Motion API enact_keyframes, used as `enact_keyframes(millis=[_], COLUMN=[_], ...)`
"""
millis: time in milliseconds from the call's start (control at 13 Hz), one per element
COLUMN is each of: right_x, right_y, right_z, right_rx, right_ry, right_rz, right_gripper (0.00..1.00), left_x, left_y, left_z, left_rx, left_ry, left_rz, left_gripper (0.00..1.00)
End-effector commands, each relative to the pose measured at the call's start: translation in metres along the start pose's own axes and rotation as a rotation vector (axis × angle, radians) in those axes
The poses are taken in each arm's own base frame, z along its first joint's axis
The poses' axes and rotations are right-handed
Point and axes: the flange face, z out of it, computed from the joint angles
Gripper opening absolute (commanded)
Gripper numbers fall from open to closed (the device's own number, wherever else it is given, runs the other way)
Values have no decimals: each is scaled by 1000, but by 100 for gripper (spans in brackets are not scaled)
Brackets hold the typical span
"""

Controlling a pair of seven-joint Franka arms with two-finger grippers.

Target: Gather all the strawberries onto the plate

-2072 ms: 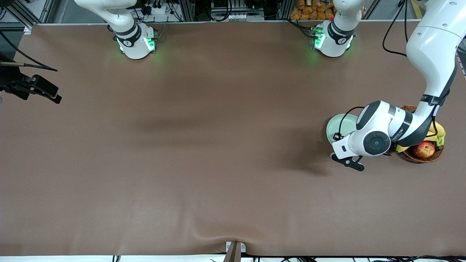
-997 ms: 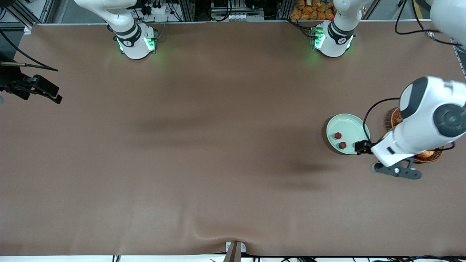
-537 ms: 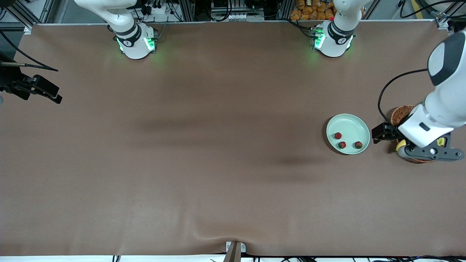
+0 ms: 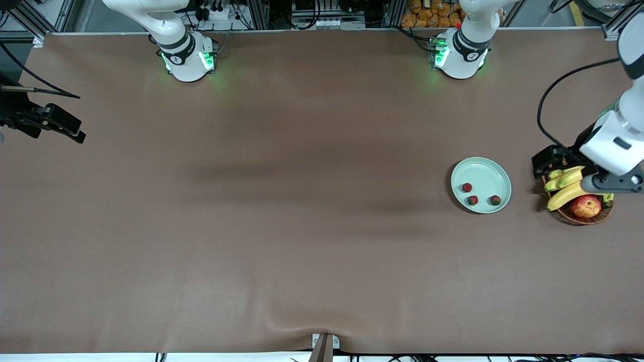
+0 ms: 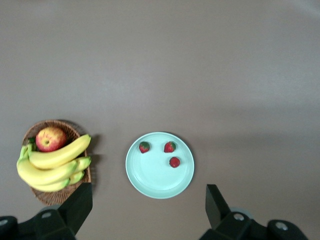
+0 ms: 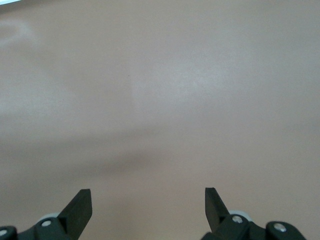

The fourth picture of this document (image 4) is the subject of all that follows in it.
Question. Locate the yellow banana bunch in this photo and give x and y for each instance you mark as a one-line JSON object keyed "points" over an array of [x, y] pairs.
{"points": [[563, 193]]}

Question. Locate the metal table clamp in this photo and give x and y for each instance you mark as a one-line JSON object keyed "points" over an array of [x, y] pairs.
{"points": [[324, 347]]}

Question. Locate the brown wicker basket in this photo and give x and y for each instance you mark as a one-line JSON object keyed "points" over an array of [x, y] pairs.
{"points": [[578, 218]]}

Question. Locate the brown table mat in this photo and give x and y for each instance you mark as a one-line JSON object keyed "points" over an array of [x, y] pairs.
{"points": [[322, 251]]}

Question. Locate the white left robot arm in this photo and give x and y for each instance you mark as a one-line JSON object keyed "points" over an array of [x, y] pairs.
{"points": [[611, 146]]}

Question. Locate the white socket strip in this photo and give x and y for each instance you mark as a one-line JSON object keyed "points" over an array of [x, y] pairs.
{"points": [[332, 23]]}

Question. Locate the aluminium frame corner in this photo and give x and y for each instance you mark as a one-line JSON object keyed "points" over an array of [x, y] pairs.
{"points": [[611, 31], [37, 40]]}

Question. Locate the white power strip with plugs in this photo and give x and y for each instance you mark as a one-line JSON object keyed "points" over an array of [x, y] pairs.
{"points": [[219, 14]]}

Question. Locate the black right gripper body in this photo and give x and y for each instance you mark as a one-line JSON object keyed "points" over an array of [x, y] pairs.
{"points": [[11, 106]]}

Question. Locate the pile of orange bread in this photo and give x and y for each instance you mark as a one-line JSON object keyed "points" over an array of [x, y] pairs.
{"points": [[427, 15]]}

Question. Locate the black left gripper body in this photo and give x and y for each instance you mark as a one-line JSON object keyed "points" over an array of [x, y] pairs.
{"points": [[583, 139]]}

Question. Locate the light green round plate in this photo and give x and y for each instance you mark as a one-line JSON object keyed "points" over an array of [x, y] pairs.
{"points": [[483, 173]]}

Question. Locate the red apple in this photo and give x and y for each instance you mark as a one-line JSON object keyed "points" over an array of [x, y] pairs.
{"points": [[585, 207]]}

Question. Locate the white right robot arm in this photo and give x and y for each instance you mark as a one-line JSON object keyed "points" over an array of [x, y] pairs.
{"points": [[186, 65]]}

